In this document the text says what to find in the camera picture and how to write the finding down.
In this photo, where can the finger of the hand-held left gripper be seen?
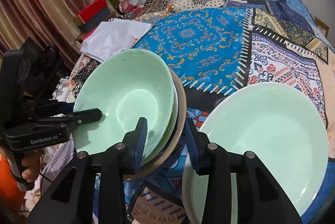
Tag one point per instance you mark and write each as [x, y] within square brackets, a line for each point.
[86, 115]
[66, 106]

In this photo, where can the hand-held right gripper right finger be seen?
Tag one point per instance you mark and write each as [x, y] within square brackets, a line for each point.
[191, 145]

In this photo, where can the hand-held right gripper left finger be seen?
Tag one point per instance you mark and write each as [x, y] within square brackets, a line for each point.
[141, 143]

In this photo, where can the pink bowl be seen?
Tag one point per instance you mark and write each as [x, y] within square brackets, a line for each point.
[182, 108]

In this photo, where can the white bowl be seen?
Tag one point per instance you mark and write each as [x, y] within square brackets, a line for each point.
[176, 106]

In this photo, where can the green bowl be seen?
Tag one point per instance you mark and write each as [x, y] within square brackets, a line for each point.
[125, 82]

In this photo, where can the green plate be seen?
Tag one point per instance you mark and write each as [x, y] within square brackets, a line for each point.
[261, 140]

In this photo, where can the person's left hand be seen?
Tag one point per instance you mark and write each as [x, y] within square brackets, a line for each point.
[30, 166]

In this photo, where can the white folded cloth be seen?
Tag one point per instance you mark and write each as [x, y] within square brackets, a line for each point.
[112, 35]

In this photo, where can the dark blue box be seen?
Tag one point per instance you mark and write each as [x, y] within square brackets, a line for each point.
[99, 21]

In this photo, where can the person's orange garment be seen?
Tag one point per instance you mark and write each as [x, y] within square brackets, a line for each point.
[7, 187]

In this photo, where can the striped brown curtain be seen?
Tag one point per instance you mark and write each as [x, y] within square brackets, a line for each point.
[39, 4]

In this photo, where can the red box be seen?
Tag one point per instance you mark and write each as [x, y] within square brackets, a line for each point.
[91, 9]

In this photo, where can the patchwork printed blanket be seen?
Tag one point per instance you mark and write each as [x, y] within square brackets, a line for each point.
[204, 38]

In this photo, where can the wooden bed frame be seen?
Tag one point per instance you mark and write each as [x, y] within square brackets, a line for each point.
[321, 27]

